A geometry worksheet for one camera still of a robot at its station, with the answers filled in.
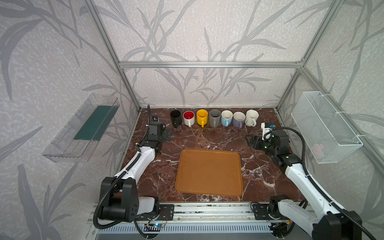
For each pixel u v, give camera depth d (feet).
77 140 2.11
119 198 1.34
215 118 3.34
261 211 2.42
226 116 3.43
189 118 3.54
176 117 3.45
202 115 3.52
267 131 2.35
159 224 2.32
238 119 3.54
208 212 2.47
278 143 1.96
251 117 3.35
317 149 2.44
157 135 2.17
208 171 2.96
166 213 2.39
